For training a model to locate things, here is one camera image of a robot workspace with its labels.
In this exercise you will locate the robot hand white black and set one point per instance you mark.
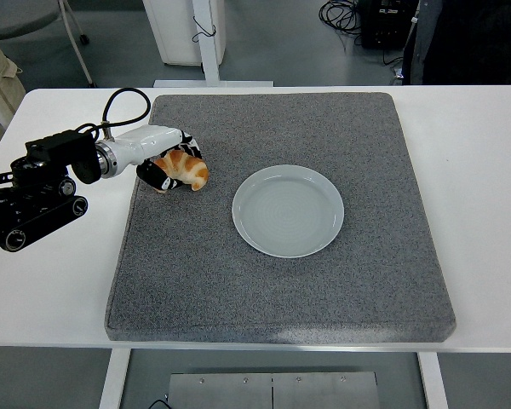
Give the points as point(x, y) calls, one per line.
point(147, 140)

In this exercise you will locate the croissant bread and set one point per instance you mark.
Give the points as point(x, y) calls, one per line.
point(187, 168)

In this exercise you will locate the round grey plate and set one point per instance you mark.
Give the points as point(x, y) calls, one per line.
point(287, 213)

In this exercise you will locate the black equipment box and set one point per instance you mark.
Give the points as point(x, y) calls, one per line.
point(383, 25)

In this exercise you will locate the grey metal plate with screws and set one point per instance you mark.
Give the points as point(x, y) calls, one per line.
point(272, 392)

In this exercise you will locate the white table post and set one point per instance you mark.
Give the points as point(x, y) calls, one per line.
point(208, 55)

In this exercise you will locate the grey speckled mat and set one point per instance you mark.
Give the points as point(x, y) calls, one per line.
point(281, 298)

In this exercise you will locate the white table leg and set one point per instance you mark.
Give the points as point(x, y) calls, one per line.
point(113, 379)
point(432, 379)

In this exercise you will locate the grey chair with casters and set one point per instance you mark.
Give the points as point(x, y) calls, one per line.
point(21, 17)

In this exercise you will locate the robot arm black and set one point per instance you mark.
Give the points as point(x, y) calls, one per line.
point(38, 204)

